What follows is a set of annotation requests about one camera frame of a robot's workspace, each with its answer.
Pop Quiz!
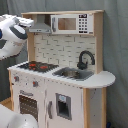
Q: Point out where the white cabinet door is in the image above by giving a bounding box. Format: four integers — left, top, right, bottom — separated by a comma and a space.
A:
45, 87, 84, 128

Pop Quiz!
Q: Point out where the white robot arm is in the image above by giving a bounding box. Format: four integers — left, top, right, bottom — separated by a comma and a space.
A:
0, 14, 38, 128

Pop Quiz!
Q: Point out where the red stove knob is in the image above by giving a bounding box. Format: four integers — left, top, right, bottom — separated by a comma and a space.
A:
14, 76, 19, 82
33, 81, 39, 87

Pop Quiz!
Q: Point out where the black toy stovetop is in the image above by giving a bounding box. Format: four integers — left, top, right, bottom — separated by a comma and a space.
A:
20, 61, 57, 73

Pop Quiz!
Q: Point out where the grey toy sink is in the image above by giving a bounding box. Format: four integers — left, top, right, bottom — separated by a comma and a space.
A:
53, 67, 93, 81

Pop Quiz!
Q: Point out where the right red stove knob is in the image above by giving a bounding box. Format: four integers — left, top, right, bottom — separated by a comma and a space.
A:
33, 81, 39, 87

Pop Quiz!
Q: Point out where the black toy faucet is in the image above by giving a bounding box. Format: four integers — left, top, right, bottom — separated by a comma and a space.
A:
77, 50, 95, 70

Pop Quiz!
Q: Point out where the white toy microwave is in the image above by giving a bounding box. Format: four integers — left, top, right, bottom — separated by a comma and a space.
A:
51, 14, 94, 34

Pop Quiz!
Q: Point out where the grey backdrop curtain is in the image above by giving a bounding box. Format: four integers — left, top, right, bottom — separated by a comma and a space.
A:
0, 0, 128, 128

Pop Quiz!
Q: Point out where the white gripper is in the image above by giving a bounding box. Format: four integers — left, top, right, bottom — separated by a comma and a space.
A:
16, 17, 34, 28

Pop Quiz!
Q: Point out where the wooden toy kitchen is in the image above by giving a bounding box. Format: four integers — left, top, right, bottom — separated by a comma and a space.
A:
9, 10, 115, 128

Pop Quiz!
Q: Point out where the grey range hood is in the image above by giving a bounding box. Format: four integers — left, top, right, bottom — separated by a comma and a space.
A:
29, 15, 51, 33

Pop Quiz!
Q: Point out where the left red stove knob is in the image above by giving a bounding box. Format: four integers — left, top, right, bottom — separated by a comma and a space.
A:
14, 76, 19, 82

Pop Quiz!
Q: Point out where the toy oven door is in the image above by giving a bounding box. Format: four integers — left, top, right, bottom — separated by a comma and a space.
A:
17, 89, 40, 124

